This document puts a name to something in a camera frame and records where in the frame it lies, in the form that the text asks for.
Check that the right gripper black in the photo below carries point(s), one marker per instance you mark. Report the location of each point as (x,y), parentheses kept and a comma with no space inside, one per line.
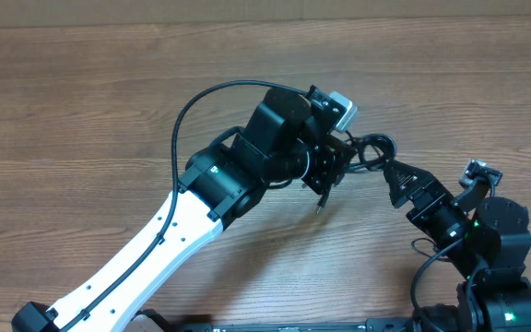
(436,197)

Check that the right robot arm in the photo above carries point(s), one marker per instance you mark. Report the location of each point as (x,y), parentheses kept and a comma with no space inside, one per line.
(484,236)

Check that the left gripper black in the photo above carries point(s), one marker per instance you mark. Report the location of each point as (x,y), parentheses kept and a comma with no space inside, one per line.
(333,153)

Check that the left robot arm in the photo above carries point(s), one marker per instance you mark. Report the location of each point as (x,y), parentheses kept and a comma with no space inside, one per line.
(289,136)

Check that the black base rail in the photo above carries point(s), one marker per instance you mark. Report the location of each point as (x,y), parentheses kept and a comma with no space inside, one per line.
(369,325)

